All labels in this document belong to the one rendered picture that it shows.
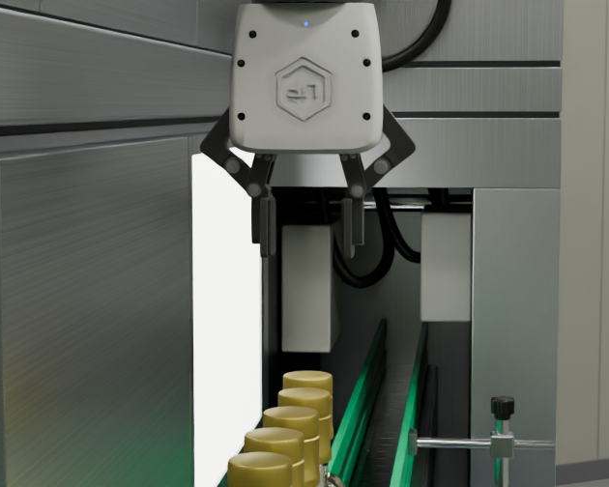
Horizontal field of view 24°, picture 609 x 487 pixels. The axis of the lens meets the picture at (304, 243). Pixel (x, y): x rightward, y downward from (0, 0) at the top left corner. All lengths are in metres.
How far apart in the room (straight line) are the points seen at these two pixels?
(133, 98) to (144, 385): 0.20
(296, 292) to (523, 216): 0.35
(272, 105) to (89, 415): 0.23
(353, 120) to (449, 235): 1.01
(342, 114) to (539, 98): 0.91
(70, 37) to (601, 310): 5.03
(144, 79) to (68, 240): 0.25
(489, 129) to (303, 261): 0.34
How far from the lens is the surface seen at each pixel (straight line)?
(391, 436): 2.01
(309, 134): 0.92
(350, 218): 0.93
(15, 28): 0.75
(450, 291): 1.93
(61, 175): 0.80
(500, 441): 1.64
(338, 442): 1.61
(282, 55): 0.92
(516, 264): 1.82
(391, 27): 1.81
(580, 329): 5.74
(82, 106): 0.87
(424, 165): 1.81
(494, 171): 1.81
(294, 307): 1.96
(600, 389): 5.85
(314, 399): 0.90
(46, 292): 0.77
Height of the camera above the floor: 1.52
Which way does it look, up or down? 6 degrees down
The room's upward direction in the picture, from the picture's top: straight up
